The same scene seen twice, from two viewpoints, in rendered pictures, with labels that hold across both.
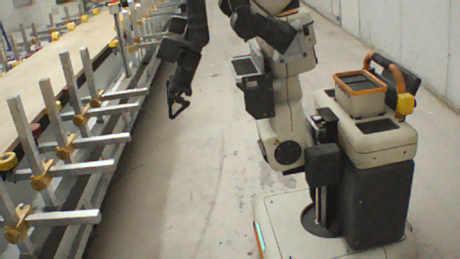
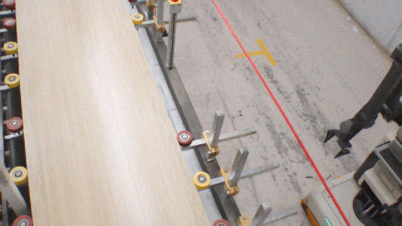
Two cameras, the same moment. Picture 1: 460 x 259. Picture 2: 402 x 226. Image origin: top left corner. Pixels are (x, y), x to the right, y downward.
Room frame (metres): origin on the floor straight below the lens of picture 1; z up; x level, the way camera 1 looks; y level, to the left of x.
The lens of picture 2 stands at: (0.90, 1.28, 2.44)
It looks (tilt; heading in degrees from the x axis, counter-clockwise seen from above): 50 degrees down; 330
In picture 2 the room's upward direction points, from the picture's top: 10 degrees clockwise
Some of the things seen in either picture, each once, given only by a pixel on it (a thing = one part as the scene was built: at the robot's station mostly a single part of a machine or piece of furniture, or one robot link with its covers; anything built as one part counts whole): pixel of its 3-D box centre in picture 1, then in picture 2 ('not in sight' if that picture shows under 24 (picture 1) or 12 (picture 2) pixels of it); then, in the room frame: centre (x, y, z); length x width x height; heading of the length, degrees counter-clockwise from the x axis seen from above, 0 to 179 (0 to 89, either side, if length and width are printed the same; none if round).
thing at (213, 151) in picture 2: (97, 99); (210, 143); (1.88, 0.64, 0.81); 0.14 x 0.06 x 0.05; 178
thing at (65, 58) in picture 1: (75, 101); (233, 177); (1.61, 0.65, 0.92); 0.04 x 0.04 x 0.48; 88
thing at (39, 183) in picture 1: (43, 174); not in sight; (1.13, 0.66, 0.83); 0.14 x 0.06 x 0.05; 178
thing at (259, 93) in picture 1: (254, 77); (396, 168); (1.35, -0.13, 0.99); 0.28 x 0.16 x 0.22; 3
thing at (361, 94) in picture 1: (358, 93); not in sight; (1.37, -0.53, 0.87); 0.23 x 0.15 x 0.11; 3
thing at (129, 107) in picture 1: (93, 113); (237, 176); (1.65, 0.60, 0.83); 0.43 x 0.03 x 0.04; 88
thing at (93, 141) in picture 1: (80, 144); (256, 223); (1.40, 0.60, 0.80); 0.43 x 0.03 x 0.04; 88
